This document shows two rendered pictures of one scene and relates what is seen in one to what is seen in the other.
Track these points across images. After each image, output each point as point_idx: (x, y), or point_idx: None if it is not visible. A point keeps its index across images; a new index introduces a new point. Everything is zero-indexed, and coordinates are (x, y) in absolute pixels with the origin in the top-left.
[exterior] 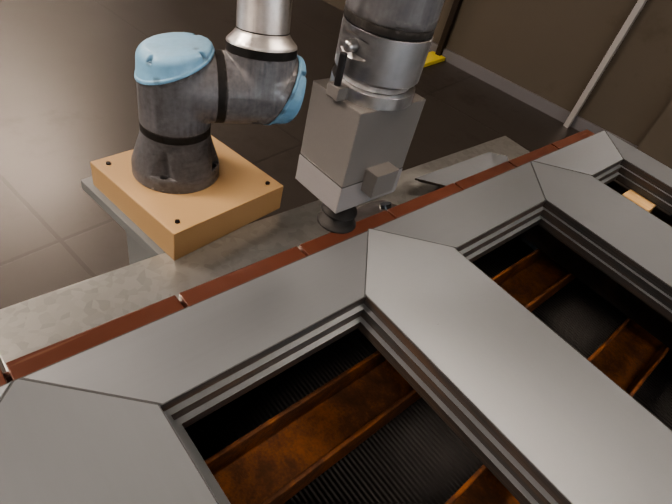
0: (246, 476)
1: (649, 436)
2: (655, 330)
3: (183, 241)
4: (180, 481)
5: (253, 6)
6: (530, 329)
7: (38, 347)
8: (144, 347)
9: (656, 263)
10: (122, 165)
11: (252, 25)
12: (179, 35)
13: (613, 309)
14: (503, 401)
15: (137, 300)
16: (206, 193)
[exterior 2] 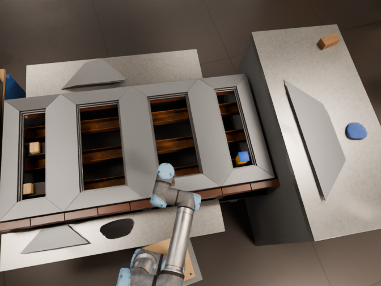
0: (186, 175)
1: (127, 134)
2: None
3: None
4: (203, 162)
5: (149, 261)
6: (129, 159)
7: (215, 218)
8: (202, 184)
9: (72, 160)
10: (187, 272)
11: (150, 260)
12: None
13: (41, 181)
14: (148, 150)
15: (194, 223)
16: (167, 249)
